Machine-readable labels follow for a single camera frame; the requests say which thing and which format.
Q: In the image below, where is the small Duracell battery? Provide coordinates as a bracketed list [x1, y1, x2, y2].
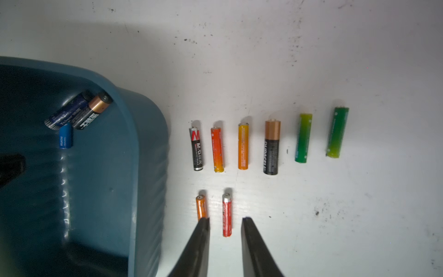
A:
[72, 91, 113, 130]

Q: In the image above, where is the light green battery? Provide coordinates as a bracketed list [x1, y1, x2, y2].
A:
[295, 113, 313, 163]

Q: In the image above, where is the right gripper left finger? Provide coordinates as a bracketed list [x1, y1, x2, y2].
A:
[168, 218, 210, 277]

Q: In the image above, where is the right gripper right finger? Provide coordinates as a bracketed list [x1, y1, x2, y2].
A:
[241, 217, 283, 277]

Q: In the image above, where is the small red battery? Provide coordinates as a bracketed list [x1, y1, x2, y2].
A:
[222, 193, 233, 237]

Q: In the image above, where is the dark blue battery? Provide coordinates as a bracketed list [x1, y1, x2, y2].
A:
[44, 91, 94, 130]

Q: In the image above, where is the teal plastic storage box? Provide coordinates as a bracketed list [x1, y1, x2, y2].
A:
[1, 57, 168, 277]

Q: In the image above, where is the small blue battery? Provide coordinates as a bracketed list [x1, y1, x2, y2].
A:
[59, 122, 73, 150]

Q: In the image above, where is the copper black battery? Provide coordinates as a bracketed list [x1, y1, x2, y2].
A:
[263, 120, 281, 175]

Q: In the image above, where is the orange copper slim battery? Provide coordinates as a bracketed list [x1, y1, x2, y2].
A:
[196, 195, 208, 220]

